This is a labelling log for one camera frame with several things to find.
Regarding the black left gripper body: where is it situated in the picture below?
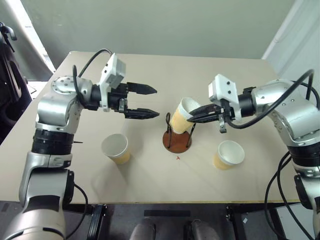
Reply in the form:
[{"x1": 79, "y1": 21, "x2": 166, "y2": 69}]
[{"x1": 107, "y1": 82, "x2": 130, "y2": 114}]

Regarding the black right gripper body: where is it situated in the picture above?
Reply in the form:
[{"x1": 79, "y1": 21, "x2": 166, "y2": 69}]
[{"x1": 211, "y1": 99, "x2": 236, "y2": 134}]

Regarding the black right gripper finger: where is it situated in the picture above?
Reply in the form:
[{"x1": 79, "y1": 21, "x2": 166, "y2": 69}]
[
  {"x1": 189, "y1": 104, "x2": 218, "y2": 116},
  {"x1": 186, "y1": 112, "x2": 220, "y2": 124}
]

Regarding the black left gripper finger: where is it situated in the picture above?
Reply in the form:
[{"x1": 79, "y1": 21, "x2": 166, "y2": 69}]
[
  {"x1": 127, "y1": 81, "x2": 158, "y2": 96},
  {"x1": 124, "y1": 107, "x2": 161, "y2": 120}
]

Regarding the yellow paper cup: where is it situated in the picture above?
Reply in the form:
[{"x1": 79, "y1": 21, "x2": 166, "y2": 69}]
[
  {"x1": 100, "y1": 133, "x2": 132, "y2": 166},
  {"x1": 212, "y1": 140, "x2": 246, "y2": 171},
  {"x1": 169, "y1": 97, "x2": 202, "y2": 135}
]

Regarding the black table leg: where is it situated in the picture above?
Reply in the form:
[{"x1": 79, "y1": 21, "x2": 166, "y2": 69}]
[
  {"x1": 85, "y1": 203, "x2": 109, "y2": 240},
  {"x1": 224, "y1": 204, "x2": 251, "y2": 240}
]

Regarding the black chair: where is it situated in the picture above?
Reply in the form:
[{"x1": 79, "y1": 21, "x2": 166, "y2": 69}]
[{"x1": 0, "y1": 21, "x2": 34, "y2": 146}]

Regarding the grey rounded shape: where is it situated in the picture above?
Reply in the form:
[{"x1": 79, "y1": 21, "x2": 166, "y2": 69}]
[{"x1": 129, "y1": 217, "x2": 158, "y2": 240}]

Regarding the white flat board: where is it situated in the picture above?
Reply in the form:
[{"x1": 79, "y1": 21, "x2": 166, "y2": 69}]
[{"x1": 275, "y1": 202, "x2": 315, "y2": 240}]

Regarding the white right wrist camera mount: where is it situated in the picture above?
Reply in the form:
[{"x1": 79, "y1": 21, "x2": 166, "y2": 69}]
[{"x1": 208, "y1": 73, "x2": 243, "y2": 122}]

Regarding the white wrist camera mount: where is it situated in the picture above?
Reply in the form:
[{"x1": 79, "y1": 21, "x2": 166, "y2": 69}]
[
  {"x1": 208, "y1": 73, "x2": 243, "y2": 122},
  {"x1": 98, "y1": 52, "x2": 127, "y2": 112}
]

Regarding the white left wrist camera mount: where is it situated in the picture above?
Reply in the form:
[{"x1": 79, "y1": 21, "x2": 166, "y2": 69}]
[{"x1": 98, "y1": 52, "x2": 127, "y2": 112}]

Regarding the wire cup holder brown base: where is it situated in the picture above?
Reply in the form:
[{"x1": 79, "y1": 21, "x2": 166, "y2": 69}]
[{"x1": 161, "y1": 112, "x2": 197, "y2": 154}]

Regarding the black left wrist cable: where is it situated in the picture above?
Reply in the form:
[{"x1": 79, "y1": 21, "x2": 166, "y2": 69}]
[{"x1": 72, "y1": 48, "x2": 114, "y2": 107}]

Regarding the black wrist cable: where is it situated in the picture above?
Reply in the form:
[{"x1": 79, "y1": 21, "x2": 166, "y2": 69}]
[
  {"x1": 223, "y1": 69, "x2": 320, "y2": 130},
  {"x1": 72, "y1": 48, "x2": 114, "y2": 107}
]

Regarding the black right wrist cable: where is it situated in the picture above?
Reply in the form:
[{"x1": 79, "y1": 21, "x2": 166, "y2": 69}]
[{"x1": 223, "y1": 69, "x2": 320, "y2": 130}]

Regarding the black right elbow cable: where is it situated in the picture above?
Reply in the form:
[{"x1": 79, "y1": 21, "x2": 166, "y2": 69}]
[{"x1": 263, "y1": 151, "x2": 315, "y2": 240}]

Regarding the black elbow cable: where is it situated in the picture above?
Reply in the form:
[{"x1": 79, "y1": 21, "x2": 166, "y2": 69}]
[
  {"x1": 263, "y1": 151, "x2": 315, "y2": 240},
  {"x1": 61, "y1": 182, "x2": 90, "y2": 240}
]

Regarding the black left elbow cable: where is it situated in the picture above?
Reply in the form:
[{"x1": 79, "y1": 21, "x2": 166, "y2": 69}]
[{"x1": 61, "y1": 182, "x2": 90, "y2": 240}]

